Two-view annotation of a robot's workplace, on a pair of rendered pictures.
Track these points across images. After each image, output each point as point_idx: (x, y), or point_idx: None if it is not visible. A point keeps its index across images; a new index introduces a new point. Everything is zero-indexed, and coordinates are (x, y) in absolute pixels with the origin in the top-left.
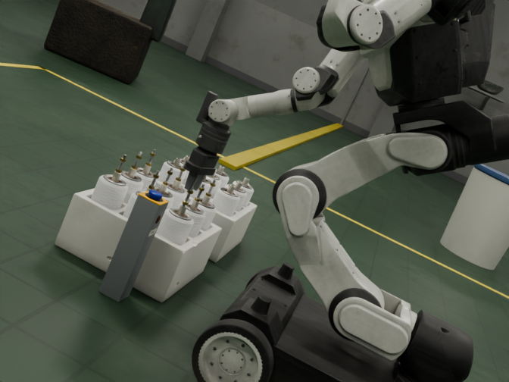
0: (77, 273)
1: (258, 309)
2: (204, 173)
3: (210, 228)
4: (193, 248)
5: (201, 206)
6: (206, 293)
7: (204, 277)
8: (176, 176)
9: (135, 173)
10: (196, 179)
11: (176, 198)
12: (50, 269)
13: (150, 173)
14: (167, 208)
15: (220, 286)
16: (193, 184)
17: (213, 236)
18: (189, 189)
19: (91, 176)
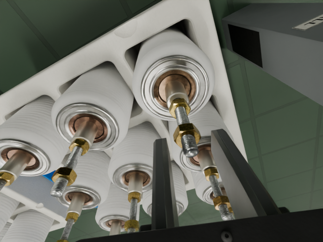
0: (245, 76)
1: None
2: (253, 235)
3: (18, 106)
4: (133, 18)
5: (43, 145)
6: (64, 10)
7: (40, 60)
8: (26, 231)
9: (137, 218)
10: (247, 179)
11: (88, 174)
12: (271, 84)
13: (105, 224)
14: (131, 143)
15: (18, 31)
16: (229, 151)
17: (19, 84)
18: (224, 130)
19: (92, 219)
